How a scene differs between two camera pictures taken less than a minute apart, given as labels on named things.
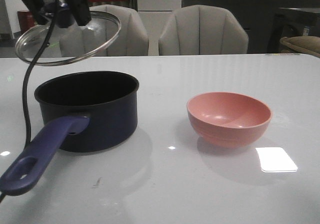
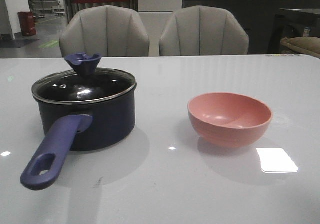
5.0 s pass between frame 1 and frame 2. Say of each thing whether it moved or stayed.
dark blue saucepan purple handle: moved
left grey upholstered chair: stayed
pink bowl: stayed
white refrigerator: stayed
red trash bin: stayed
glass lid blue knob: moved
